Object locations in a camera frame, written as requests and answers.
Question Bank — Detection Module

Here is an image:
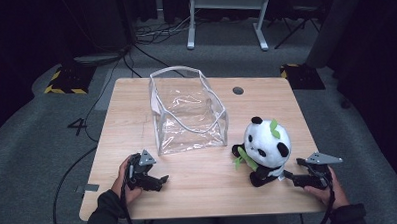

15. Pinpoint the grey tape piece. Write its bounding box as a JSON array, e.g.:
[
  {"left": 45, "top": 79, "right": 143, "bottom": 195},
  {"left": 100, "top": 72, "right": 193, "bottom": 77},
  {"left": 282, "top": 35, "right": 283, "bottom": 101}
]
[{"left": 74, "top": 183, "right": 100, "bottom": 194}]

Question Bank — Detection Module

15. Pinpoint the person's right hand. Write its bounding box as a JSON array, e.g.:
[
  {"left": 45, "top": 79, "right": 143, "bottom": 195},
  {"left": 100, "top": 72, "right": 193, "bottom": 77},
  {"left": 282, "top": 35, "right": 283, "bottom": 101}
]
[{"left": 303, "top": 166, "right": 351, "bottom": 211}]

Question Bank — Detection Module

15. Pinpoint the right hand-held gripper black cable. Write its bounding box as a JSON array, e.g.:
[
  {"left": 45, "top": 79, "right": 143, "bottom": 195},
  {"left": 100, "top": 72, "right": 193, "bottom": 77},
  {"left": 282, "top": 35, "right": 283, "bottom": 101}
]
[{"left": 315, "top": 173, "right": 337, "bottom": 224}]

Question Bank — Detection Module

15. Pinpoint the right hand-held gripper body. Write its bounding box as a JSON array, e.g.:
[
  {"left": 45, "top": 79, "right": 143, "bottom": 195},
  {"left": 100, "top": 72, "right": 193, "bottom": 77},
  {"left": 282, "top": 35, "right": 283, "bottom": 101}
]
[{"left": 301, "top": 150, "right": 344, "bottom": 191}]

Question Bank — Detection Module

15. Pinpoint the panda plush toy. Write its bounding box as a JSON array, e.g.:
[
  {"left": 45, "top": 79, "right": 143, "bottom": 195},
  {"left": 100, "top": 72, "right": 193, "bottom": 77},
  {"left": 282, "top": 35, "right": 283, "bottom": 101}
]
[{"left": 230, "top": 115, "right": 294, "bottom": 189}]

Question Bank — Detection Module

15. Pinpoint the clear plastic bag white trim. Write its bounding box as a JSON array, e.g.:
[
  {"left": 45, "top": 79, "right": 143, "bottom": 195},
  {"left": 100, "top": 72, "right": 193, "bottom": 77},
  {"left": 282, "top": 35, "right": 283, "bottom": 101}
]
[{"left": 147, "top": 63, "right": 231, "bottom": 158}]

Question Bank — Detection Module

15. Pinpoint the white metal desk frame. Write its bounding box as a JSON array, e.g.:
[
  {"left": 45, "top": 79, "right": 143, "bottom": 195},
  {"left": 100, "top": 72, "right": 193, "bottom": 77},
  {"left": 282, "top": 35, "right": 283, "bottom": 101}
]
[{"left": 185, "top": 0, "right": 274, "bottom": 54}]

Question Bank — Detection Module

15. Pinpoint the black yellow striped floor plate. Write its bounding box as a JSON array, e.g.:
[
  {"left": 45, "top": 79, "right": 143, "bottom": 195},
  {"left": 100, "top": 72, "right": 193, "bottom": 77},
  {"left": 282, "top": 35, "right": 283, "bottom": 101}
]
[
  {"left": 279, "top": 62, "right": 327, "bottom": 92},
  {"left": 42, "top": 63, "right": 98, "bottom": 96}
]

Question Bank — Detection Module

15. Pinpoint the long black floor cable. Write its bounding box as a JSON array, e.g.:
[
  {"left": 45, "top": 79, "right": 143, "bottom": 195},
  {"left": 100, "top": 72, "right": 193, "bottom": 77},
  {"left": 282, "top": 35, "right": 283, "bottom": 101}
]
[{"left": 50, "top": 146, "right": 101, "bottom": 224}]

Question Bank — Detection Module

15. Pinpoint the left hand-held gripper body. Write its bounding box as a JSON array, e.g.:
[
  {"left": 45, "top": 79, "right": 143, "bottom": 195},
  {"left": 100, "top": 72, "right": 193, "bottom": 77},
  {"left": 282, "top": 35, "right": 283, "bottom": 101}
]
[{"left": 125, "top": 149, "right": 158, "bottom": 192}]

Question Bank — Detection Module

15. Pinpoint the tangle of floor cables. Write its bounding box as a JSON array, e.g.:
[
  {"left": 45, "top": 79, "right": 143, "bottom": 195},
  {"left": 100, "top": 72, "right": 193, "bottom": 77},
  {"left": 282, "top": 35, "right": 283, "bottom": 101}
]
[{"left": 134, "top": 11, "right": 193, "bottom": 46}]

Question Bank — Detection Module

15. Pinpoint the person's left hand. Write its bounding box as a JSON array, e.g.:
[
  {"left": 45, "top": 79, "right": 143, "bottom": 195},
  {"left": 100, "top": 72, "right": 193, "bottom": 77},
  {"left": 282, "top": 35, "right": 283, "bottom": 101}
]
[{"left": 110, "top": 155, "right": 145, "bottom": 206}]

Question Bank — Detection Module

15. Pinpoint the grey curtain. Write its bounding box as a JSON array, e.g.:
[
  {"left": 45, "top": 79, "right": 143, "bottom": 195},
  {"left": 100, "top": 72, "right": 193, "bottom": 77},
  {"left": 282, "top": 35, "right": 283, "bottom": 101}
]
[{"left": 303, "top": 0, "right": 368, "bottom": 69}]

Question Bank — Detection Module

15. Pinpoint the black tripod stand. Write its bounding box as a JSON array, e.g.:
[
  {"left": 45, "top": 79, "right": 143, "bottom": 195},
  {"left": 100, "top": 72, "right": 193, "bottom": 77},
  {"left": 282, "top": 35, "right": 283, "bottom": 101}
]
[{"left": 272, "top": 4, "right": 322, "bottom": 50}]

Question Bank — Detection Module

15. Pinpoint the grey flat stand base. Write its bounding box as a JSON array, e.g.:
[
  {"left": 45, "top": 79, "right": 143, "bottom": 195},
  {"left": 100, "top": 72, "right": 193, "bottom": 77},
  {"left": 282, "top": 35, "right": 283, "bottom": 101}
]
[{"left": 71, "top": 52, "right": 122, "bottom": 68}]

